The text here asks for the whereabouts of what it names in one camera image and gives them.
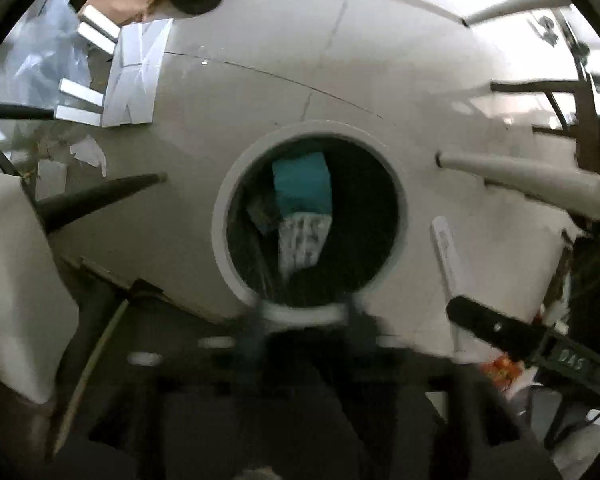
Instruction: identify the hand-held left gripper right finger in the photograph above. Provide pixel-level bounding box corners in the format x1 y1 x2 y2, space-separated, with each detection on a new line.
342 296 392 363

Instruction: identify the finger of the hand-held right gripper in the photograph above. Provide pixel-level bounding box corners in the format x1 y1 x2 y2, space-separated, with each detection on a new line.
446 295 551 363

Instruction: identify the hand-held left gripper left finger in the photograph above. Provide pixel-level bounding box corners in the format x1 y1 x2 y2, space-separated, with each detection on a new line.
232 300 282 396

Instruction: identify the long white box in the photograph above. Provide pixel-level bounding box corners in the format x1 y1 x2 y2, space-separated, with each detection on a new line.
429 215 464 312

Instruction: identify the white round trash bin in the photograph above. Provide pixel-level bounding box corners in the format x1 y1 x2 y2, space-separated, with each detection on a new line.
211 119 410 327

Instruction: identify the orange snack packet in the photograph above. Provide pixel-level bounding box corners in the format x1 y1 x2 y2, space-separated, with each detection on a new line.
481 352 525 392

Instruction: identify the dark blue sweater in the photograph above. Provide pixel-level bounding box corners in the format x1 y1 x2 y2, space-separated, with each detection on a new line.
155 345 563 480

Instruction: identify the silver blister pack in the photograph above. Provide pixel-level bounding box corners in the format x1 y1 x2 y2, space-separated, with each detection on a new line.
276 211 332 277

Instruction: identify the white table leg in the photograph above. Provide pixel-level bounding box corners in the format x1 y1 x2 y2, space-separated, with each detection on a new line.
436 151 600 221
461 0 567 27

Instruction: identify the teal packet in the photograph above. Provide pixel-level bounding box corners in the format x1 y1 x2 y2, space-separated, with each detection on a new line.
271 152 334 216

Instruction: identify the dark tapered furniture leg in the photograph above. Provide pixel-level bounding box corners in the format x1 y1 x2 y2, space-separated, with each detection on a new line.
36 172 168 235

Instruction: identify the off-white cloth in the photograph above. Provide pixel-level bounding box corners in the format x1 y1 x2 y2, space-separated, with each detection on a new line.
0 165 80 406

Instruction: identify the white foam bar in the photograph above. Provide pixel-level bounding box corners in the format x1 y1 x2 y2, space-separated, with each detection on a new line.
54 77 105 127
76 5 122 55

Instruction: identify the white folded cardboard sheet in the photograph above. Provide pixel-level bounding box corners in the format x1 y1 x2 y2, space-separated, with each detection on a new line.
101 18 175 127

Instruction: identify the clear plastic bag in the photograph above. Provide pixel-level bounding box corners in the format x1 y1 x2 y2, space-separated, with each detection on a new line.
0 0 112 128

